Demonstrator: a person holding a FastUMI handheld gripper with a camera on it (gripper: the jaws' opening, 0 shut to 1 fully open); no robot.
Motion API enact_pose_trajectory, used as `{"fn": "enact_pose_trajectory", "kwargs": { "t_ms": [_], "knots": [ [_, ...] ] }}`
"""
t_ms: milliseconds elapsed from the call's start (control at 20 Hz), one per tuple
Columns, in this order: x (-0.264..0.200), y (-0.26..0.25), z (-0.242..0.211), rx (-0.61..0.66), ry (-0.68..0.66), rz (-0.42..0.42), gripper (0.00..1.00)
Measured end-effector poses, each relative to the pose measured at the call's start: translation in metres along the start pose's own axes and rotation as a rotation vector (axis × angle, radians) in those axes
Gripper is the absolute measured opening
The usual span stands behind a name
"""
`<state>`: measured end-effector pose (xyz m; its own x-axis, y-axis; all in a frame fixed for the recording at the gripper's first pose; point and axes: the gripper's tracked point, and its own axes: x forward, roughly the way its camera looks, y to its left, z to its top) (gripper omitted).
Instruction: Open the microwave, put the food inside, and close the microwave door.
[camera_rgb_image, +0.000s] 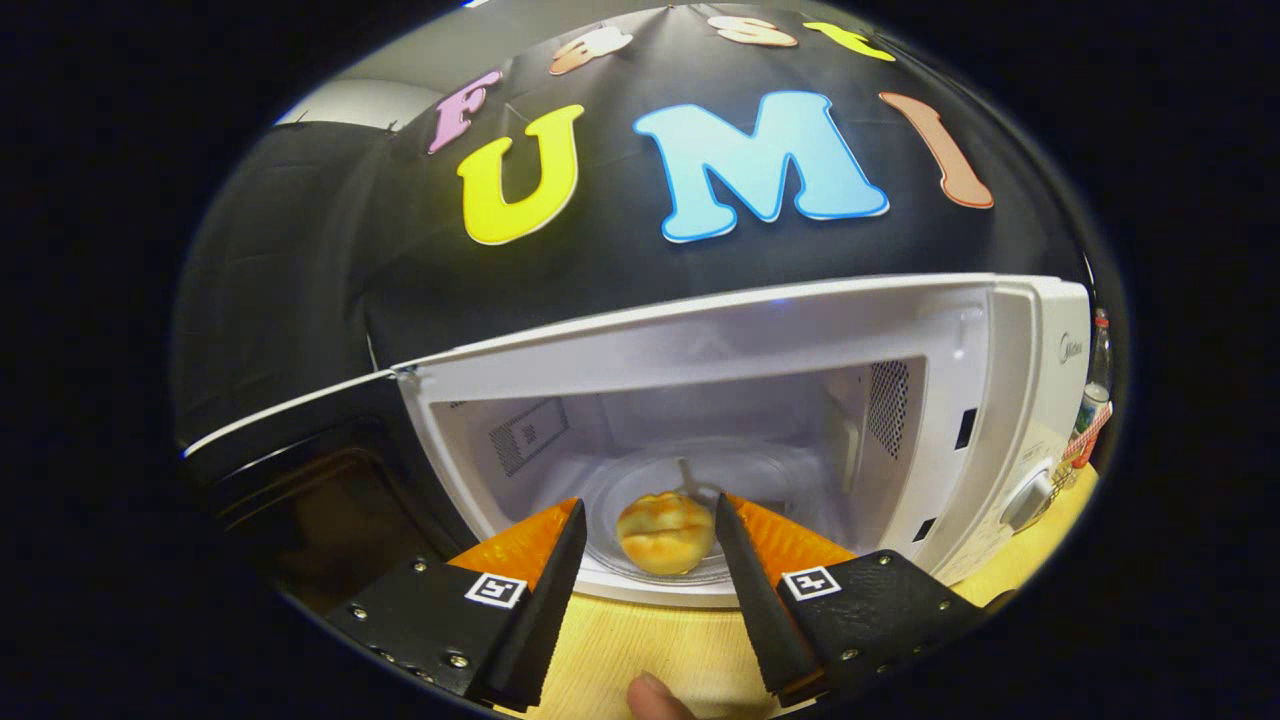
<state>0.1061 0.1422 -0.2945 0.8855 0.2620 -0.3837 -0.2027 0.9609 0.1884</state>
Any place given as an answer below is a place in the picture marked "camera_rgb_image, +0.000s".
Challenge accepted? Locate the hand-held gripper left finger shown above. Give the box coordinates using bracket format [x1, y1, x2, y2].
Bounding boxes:
[325, 497, 589, 713]

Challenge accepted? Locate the white microwave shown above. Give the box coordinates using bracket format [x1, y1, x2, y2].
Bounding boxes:
[180, 272, 1093, 621]

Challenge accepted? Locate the golden bread roll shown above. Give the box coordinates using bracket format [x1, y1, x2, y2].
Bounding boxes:
[616, 492, 717, 576]

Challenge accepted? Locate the red checkered straw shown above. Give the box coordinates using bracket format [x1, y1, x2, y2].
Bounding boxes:
[1065, 400, 1114, 467]

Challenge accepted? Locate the clear plastic water bottle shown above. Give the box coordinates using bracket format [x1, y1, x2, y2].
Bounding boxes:
[1075, 308, 1113, 441]

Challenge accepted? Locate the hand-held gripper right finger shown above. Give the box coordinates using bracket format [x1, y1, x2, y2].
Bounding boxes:
[714, 492, 986, 706]

